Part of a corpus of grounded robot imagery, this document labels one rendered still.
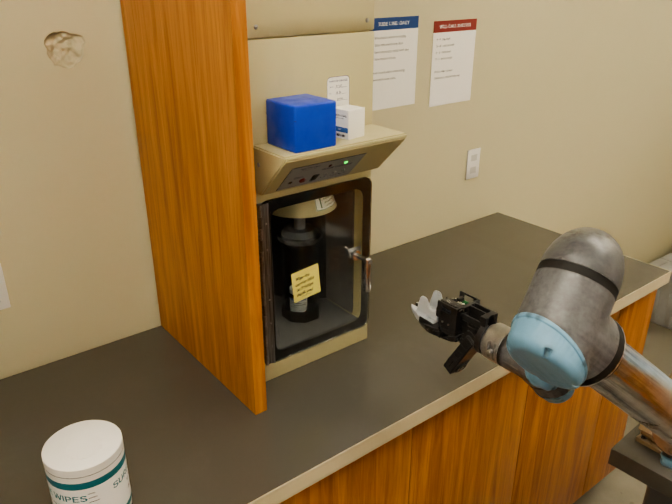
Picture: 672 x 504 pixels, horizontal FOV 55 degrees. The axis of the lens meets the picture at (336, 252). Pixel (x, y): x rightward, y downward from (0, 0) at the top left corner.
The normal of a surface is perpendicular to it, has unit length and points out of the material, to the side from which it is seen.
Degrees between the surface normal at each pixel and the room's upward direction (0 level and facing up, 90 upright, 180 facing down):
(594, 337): 70
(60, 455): 0
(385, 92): 90
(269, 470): 0
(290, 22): 90
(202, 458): 0
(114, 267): 90
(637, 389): 87
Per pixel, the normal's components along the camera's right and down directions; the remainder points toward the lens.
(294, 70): 0.62, 0.32
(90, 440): 0.00, -0.91
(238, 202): -0.78, 0.25
